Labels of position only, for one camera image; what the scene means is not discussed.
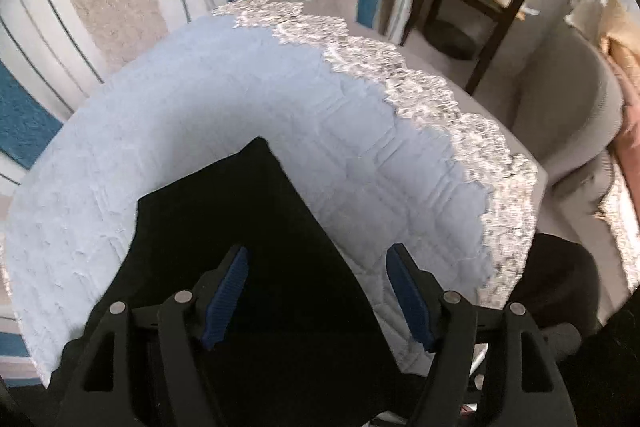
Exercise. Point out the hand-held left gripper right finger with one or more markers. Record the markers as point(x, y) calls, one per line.
point(410, 302)

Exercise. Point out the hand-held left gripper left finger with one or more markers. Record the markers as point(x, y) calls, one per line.
point(227, 297)

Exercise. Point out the black pants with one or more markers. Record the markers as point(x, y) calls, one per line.
point(260, 227)

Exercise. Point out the dark cloth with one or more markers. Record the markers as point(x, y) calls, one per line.
point(550, 272)

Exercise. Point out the white lace-edged tablecloth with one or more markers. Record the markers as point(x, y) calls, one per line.
point(200, 82)

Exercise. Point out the white lace sofa cover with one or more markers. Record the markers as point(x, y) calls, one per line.
point(620, 217)

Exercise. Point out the grey sofa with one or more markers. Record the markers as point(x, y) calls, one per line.
point(570, 107)

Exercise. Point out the dark wooden chair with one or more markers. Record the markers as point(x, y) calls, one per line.
point(511, 9)

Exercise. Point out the pink cushion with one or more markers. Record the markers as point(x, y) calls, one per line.
point(630, 72)

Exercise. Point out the beige cushion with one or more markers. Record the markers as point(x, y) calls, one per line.
point(600, 2)

